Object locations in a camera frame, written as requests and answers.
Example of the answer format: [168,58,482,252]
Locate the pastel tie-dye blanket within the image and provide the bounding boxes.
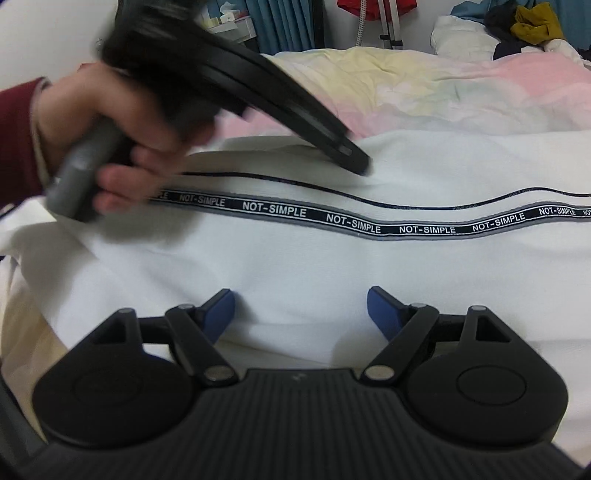
[0,46,591,393]

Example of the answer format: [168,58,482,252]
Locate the white shelf with bottles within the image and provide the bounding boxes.
[209,0,257,41]

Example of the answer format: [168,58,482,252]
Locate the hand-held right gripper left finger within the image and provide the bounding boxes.
[90,288,240,387]

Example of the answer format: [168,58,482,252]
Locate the person's left hand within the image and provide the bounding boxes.
[33,61,219,214]

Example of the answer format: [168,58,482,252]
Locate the white pillow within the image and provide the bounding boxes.
[430,15,499,60]

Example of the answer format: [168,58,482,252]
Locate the mustard yellow garment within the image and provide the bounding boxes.
[510,2,566,46]

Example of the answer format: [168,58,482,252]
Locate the blue curtain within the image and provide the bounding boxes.
[244,0,325,54]
[450,0,492,17]

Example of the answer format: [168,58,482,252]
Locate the navy garment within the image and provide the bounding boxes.
[492,41,529,62]

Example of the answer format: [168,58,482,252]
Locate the pile of grey white clothes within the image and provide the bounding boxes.
[542,38,591,70]

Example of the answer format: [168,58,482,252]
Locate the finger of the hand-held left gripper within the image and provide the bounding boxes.
[231,44,374,176]
[210,65,368,176]

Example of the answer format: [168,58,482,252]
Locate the metal tripod stand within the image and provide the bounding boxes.
[358,0,404,51]

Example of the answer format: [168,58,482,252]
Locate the black garment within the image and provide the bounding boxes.
[484,0,522,43]

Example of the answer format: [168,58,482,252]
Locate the white pants with black tape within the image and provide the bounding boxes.
[0,129,591,464]

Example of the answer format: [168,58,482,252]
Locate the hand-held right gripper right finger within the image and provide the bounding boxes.
[360,286,513,384]

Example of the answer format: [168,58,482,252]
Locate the red cloth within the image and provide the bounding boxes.
[336,0,419,21]

